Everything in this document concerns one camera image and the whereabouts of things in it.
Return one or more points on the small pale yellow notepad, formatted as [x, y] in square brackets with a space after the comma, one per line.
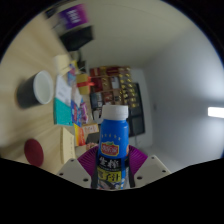
[61, 62]

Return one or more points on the small standing picture card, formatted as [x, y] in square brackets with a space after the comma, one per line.
[90, 128]

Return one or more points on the blue drink bottle white cap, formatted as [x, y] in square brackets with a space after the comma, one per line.
[113, 140]

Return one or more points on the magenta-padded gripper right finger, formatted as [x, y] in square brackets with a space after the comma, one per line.
[148, 170]

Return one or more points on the black office chair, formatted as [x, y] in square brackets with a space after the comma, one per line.
[78, 38]

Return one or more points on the flat round red coaster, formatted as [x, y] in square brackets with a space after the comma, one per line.
[34, 152]

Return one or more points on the black mug white inside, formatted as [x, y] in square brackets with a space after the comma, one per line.
[28, 91]

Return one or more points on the large pale yellow notepad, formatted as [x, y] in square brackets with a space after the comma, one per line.
[67, 145]

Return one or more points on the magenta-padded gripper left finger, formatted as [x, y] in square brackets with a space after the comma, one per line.
[73, 171]

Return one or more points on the purple sign board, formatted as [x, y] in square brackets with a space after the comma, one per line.
[74, 16]

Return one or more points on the wooden shelf unit with trophies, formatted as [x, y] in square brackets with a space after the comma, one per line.
[113, 83]

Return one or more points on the teal book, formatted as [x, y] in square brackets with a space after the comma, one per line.
[62, 113]

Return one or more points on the yellow gift box red ribbon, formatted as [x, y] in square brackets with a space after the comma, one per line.
[82, 83]

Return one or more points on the ceiling light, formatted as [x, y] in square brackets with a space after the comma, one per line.
[216, 112]

